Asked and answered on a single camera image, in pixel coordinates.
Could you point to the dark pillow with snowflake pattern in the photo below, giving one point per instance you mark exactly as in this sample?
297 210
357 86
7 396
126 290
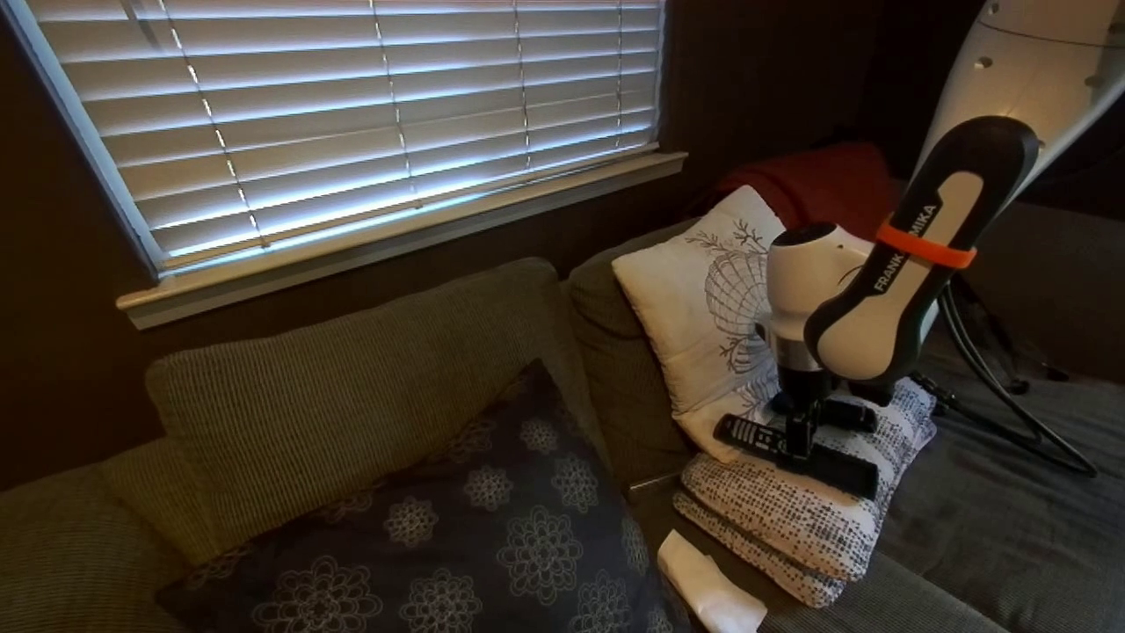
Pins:
512 529

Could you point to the white pillow with tree print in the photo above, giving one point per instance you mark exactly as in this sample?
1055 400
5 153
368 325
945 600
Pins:
700 302

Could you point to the short black remote control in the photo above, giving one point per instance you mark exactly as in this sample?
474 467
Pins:
823 414

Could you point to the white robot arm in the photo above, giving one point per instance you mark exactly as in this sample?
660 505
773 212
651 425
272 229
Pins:
1030 77

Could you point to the red blanket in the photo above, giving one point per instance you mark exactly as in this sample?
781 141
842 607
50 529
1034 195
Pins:
838 186

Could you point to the long black remote control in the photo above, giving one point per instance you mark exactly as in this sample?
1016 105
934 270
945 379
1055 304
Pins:
802 458

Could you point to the folded patterned white blanket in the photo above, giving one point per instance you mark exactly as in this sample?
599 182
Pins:
808 537

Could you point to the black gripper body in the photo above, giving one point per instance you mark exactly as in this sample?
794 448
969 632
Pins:
802 381

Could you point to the wooden window sill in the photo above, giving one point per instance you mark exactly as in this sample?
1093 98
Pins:
311 263

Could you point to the white window blinds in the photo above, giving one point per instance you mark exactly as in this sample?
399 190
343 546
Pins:
239 127

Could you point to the white paper tissue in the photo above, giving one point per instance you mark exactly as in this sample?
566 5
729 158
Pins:
718 603

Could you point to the grey sofa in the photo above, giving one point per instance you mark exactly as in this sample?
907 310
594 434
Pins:
257 434

